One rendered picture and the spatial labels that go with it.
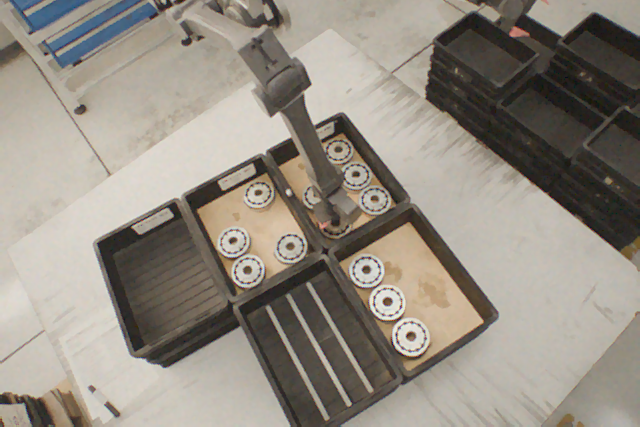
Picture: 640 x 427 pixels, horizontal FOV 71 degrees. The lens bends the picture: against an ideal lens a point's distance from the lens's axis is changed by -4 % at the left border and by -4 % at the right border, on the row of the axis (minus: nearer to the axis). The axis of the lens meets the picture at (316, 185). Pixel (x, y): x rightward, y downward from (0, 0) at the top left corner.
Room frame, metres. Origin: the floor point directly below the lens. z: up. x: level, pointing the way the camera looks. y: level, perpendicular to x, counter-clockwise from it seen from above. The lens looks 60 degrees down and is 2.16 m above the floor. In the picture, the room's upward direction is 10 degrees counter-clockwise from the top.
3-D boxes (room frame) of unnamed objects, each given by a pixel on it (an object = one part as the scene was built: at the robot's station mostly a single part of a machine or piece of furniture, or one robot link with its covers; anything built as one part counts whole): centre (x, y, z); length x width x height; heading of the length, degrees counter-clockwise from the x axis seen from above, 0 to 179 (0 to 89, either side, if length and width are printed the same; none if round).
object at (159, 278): (0.52, 0.50, 0.87); 0.40 x 0.30 x 0.11; 20
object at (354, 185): (0.75, -0.13, 0.86); 0.10 x 0.10 x 0.01
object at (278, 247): (0.55, 0.11, 0.86); 0.10 x 0.10 x 0.01
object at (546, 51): (1.66, -1.22, 0.26); 0.40 x 0.30 x 0.23; 31
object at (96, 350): (0.34, 0.76, 0.70); 0.33 x 0.23 x 0.01; 31
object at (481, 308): (0.35, -0.20, 0.87); 0.40 x 0.30 x 0.11; 20
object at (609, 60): (1.31, -1.42, 0.37); 0.40 x 0.30 x 0.45; 31
